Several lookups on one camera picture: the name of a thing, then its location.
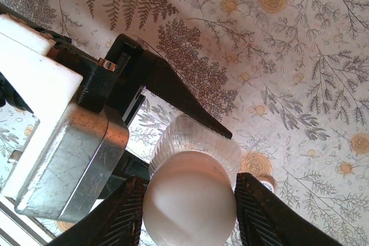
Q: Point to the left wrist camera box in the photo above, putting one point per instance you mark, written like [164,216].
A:
[72,156]

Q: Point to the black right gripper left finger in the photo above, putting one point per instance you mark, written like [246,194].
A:
[115,217]

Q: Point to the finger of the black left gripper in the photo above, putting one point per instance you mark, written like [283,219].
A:
[178,90]
[135,166]

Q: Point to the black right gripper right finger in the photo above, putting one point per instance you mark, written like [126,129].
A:
[268,220]

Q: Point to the white cap blue QR print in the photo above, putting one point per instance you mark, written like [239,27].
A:
[268,184]

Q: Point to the plain white bottle cap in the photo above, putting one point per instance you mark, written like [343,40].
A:
[187,200]

